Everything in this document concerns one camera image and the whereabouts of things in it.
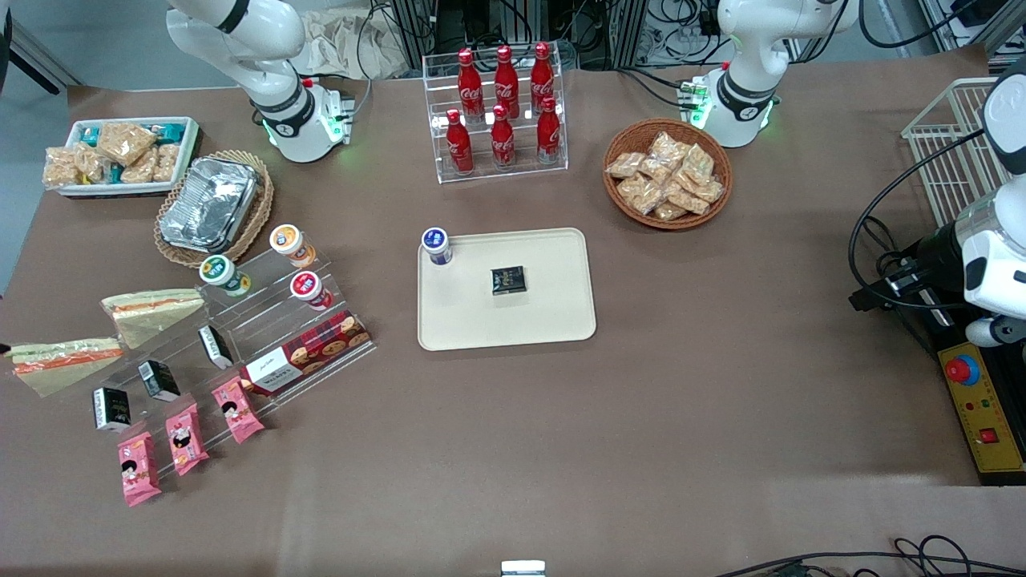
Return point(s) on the silver foil container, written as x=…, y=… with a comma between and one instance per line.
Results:
x=208, y=204

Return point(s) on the black square snack packet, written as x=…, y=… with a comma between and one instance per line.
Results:
x=508, y=280

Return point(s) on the small white box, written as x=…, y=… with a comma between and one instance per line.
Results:
x=523, y=569

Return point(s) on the red plaid cookie box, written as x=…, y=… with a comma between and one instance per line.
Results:
x=309, y=353

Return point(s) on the blue lid yogurt cup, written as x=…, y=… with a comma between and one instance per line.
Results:
x=437, y=243

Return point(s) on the orange lid cup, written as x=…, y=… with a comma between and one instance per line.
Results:
x=290, y=242

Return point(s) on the clear bagged rice cracker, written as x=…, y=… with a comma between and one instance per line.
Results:
x=686, y=199
x=640, y=194
x=670, y=211
x=625, y=165
x=697, y=162
x=710, y=191
x=669, y=147

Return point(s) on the clear acrylic bottle rack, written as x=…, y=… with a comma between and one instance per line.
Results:
x=501, y=172

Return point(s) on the yellow control box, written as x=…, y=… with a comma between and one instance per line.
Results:
x=982, y=409

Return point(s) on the round brown wicker basket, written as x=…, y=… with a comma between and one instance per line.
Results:
x=633, y=136

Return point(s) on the green lid cup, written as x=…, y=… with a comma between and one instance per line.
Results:
x=220, y=272

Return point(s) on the small black carton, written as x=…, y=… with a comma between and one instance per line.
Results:
x=159, y=380
x=215, y=346
x=111, y=408

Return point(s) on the foil trays in wicker basket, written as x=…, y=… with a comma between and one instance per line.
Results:
x=255, y=220

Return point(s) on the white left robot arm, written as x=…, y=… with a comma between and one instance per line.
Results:
x=745, y=48

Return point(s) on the large bagged cereal bar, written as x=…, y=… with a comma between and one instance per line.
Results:
x=126, y=140

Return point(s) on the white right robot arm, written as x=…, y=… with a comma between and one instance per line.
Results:
x=240, y=40

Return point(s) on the white rectangular snack tray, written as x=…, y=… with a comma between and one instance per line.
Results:
x=188, y=148

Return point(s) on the triangle sandwich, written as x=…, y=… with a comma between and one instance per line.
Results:
x=152, y=316
x=66, y=365

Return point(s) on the crumpled beige paper bag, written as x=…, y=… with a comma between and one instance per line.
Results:
x=345, y=40

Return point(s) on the red lid cup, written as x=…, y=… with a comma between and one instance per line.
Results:
x=309, y=288

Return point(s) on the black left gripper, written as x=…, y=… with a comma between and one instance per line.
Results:
x=935, y=255

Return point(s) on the pink snack packet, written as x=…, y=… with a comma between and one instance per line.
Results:
x=186, y=439
x=236, y=409
x=138, y=469

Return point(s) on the clear acrylic stepped stand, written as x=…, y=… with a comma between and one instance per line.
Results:
x=264, y=320

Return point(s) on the aluminium frame rack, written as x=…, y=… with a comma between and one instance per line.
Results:
x=609, y=24

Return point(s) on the red cola bottle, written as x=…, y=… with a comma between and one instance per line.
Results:
x=542, y=72
x=502, y=140
x=459, y=144
x=506, y=76
x=548, y=132
x=470, y=80

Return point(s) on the beige plastic tray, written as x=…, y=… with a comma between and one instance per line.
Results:
x=553, y=312

